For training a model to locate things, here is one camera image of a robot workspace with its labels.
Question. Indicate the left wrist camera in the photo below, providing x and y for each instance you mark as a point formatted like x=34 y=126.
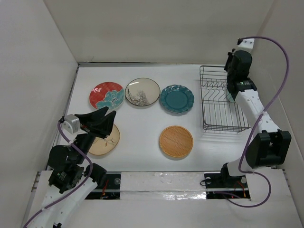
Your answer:
x=71 y=124

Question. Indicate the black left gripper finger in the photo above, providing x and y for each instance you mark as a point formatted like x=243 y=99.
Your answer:
x=92 y=117
x=102 y=125

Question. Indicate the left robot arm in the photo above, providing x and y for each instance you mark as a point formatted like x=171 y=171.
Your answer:
x=73 y=175

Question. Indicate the red plate with blue flower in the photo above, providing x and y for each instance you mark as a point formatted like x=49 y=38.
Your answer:
x=107 y=94

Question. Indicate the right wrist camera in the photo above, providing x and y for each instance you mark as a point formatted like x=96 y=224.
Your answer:
x=245 y=44

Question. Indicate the black wire dish rack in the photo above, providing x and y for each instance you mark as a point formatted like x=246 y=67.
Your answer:
x=219 y=115

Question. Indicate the beige plate with bird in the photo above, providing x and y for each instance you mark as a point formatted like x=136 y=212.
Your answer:
x=102 y=146

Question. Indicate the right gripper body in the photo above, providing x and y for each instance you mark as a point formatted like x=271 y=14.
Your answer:
x=227 y=66

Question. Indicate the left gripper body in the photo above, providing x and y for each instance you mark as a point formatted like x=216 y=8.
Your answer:
x=87 y=129

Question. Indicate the orange woven plate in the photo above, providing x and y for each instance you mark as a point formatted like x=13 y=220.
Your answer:
x=176 y=141

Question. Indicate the teal scalloped plate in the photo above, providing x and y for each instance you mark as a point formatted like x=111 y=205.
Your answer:
x=177 y=99

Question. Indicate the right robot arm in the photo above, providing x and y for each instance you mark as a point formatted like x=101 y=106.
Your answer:
x=171 y=121

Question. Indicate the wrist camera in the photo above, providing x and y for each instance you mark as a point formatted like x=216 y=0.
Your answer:
x=71 y=124
x=245 y=44

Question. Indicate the white foam front rail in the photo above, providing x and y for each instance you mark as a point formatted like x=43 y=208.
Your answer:
x=266 y=189

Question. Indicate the cream plate with tree branches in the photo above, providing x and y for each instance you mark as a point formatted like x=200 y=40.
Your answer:
x=142 y=92

